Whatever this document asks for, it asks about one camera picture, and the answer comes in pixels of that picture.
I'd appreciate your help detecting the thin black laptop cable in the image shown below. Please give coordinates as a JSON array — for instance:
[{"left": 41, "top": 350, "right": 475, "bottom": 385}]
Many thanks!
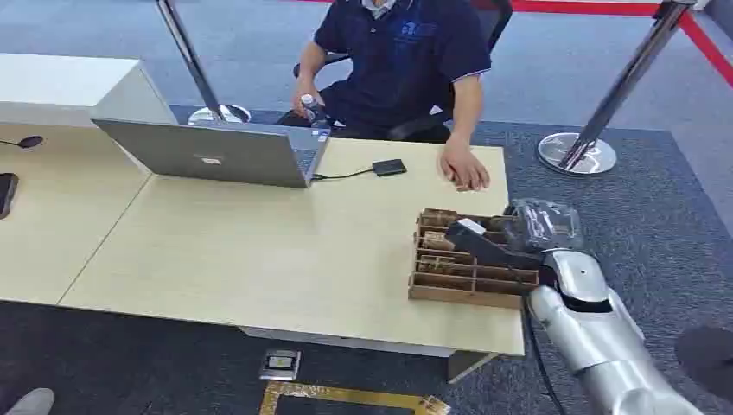
[{"left": 310, "top": 166, "right": 376, "bottom": 182}]

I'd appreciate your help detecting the black office chair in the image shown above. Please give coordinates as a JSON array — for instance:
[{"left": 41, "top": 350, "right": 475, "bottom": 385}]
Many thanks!
[{"left": 292, "top": 0, "right": 515, "bottom": 143}]

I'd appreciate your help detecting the wooden card box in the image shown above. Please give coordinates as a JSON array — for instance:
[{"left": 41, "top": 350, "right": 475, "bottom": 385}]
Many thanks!
[{"left": 407, "top": 207, "right": 541, "bottom": 311}]

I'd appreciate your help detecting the white cabinet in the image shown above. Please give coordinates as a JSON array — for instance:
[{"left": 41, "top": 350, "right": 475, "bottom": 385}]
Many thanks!
[{"left": 0, "top": 53, "right": 178, "bottom": 128}]

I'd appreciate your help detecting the pale desk leg panel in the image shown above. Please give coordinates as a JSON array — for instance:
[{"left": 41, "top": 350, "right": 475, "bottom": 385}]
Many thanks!
[{"left": 445, "top": 350, "right": 500, "bottom": 386}]

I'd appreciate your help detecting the grey shoe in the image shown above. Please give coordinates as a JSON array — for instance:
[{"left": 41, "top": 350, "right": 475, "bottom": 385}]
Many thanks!
[{"left": 3, "top": 387, "right": 56, "bottom": 415}]

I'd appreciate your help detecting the small black flat device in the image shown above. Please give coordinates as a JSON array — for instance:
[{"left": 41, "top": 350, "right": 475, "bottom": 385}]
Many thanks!
[{"left": 372, "top": 158, "right": 408, "bottom": 178}]

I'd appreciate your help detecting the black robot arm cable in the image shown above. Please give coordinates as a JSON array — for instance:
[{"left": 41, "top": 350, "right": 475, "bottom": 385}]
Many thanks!
[{"left": 522, "top": 302, "right": 569, "bottom": 415}]

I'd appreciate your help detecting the red barrier belt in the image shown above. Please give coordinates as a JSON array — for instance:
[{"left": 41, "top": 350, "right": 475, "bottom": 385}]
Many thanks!
[{"left": 297, "top": 0, "right": 733, "bottom": 89}]

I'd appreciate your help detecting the black robot foot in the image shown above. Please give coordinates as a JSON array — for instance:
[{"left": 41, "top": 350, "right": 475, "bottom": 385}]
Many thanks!
[{"left": 674, "top": 325, "right": 733, "bottom": 403}]

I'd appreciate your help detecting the silver laptop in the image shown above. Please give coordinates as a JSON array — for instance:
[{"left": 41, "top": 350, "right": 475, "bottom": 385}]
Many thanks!
[{"left": 91, "top": 117, "right": 332, "bottom": 190}]

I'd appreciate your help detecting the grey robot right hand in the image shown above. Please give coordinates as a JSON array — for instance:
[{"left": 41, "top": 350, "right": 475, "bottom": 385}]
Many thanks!
[{"left": 505, "top": 198, "right": 584, "bottom": 254}]

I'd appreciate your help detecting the chrome stanchion post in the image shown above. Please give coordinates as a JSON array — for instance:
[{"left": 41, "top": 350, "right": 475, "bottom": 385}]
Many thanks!
[
  {"left": 537, "top": 0, "right": 698, "bottom": 176},
  {"left": 155, "top": 0, "right": 252, "bottom": 126}
]

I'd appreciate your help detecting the brown printed card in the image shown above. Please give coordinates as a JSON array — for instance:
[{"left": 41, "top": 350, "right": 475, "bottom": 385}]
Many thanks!
[
  {"left": 417, "top": 255, "right": 457, "bottom": 274},
  {"left": 421, "top": 231, "right": 457, "bottom": 252},
  {"left": 420, "top": 210, "right": 460, "bottom": 228}
]

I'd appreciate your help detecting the seated person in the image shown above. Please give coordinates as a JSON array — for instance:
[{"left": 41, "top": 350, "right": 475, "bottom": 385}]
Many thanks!
[{"left": 276, "top": 0, "right": 494, "bottom": 193}]

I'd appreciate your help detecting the black microphone with cable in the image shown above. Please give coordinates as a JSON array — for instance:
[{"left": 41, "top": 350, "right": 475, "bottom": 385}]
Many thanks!
[{"left": 0, "top": 135, "right": 45, "bottom": 152}]

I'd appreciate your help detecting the person's left hand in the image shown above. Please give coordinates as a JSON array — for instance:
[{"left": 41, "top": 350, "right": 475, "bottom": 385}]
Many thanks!
[{"left": 437, "top": 136, "right": 492, "bottom": 193}]

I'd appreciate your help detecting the metal floor socket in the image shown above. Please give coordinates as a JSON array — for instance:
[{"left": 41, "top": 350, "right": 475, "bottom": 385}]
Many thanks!
[{"left": 258, "top": 348, "right": 303, "bottom": 383}]

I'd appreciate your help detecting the person's right hand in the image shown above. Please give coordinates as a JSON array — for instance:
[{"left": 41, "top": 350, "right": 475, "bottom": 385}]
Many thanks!
[{"left": 290, "top": 75, "right": 327, "bottom": 119}]

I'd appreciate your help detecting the black phone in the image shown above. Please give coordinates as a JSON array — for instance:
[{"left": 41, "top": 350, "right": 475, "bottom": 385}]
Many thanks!
[{"left": 0, "top": 172, "right": 20, "bottom": 221}]

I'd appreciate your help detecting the clear plastic water bottle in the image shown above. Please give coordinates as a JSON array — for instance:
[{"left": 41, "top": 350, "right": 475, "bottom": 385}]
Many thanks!
[{"left": 300, "top": 94, "right": 332, "bottom": 131}]

